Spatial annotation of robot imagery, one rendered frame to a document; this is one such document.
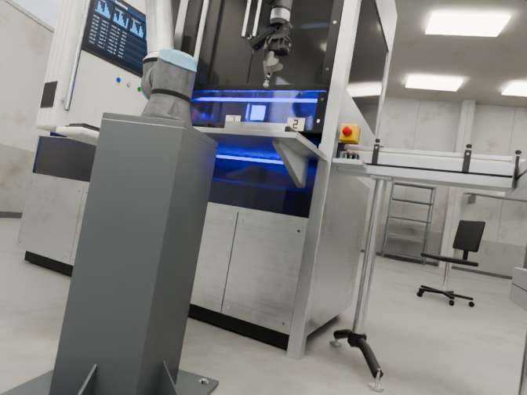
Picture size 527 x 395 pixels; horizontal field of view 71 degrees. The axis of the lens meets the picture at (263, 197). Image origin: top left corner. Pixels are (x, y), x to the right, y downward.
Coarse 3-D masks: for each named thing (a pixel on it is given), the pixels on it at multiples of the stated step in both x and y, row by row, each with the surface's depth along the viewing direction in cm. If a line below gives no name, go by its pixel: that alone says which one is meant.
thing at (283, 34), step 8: (272, 24) 144; (280, 24) 142; (288, 24) 140; (280, 32) 142; (288, 32) 142; (272, 40) 142; (280, 40) 141; (288, 40) 143; (272, 48) 142; (280, 48) 140; (288, 48) 142
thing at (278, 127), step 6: (228, 126) 140; (234, 126) 139; (240, 126) 138; (246, 126) 137; (252, 126) 136; (258, 126) 135; (264, 126) 133; (270, 126) 132; (276, 126) 131; (282, 126) 130
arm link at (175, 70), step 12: (168, 60) 104; (180, 60) 105; (192, 60) 108; (156, 72) 106; (168, 72) 104; (180, 72) 105; (192, 72) 108; (156, 84) 105; (168, 84) 104; (180, 84) 105; (192, 84) 109
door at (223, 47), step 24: (192, 0) 206; (216, 0) 199; (240, 0) 192; (192, 24) 204; (216, 24) 197; (240, 24) 191; (192, 48) 202; (216, 48) 195; (240, 48) 189; (216, 72) 194; (240, 72) 187
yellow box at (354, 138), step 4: (344, 124) 159; (348, 124) 158; (352, 128) 157; (356, 128) 157; (340, 132) 159; (352, 132) 157; (356, 132) 157; (340, 136) 159; (344, 136) 158; (348, 136) 158; (352, 136) 157; (356, 136) 157; (340, 140) 160; (344, 140) 159; (348, 140) 158; (352, 140) 157; (356, 140) 158; (356, 144) 163
